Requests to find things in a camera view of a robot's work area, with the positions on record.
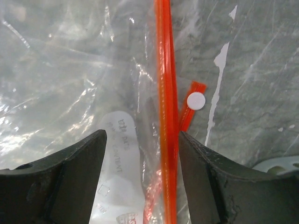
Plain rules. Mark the white and blue plastic basket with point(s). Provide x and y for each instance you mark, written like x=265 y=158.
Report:
x=279 y=165

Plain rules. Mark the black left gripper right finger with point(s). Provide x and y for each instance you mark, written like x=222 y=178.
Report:
x=221 y=191

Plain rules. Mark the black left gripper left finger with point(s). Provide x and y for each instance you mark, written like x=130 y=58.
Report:
x=57 y=189

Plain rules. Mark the clear orange-zip top bag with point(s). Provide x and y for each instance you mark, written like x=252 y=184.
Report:
x=71 y=67

